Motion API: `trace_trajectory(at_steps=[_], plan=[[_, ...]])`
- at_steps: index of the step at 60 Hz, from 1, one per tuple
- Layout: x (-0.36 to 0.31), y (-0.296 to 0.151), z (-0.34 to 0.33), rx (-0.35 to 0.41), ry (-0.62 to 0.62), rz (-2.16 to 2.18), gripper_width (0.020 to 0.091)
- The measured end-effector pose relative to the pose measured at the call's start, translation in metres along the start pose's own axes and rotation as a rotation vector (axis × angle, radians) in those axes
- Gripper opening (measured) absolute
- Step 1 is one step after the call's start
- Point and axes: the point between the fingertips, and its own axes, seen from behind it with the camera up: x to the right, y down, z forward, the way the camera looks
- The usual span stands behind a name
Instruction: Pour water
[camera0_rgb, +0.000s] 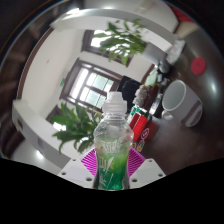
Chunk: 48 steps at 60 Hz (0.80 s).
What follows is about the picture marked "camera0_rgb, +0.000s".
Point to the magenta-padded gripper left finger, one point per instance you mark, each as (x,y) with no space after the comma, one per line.
(77,173)

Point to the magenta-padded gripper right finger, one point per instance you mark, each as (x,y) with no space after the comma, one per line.
(146,171)

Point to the clear green-labelled drink bottle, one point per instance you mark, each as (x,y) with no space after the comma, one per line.
(114,146)

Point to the potted plant in white pot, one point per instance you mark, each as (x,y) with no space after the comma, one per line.
(78,128)
(123,41)

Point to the red plastic box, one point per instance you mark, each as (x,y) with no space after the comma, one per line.
(140,121)

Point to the small black flat device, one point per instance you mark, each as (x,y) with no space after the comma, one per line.
(156,105)

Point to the dark tray of small cups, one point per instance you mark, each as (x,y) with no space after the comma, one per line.
(144,95)

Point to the white ceramic mug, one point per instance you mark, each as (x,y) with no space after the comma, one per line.
(186,103)

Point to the black office chair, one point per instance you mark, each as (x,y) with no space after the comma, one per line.
(128,88)

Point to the flat round red coaster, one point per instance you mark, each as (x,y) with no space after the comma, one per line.
(198,66)

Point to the printed magazine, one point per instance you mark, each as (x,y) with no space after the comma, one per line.
(176,51)

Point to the dark-framed window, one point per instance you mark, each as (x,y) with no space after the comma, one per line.
(96,41)

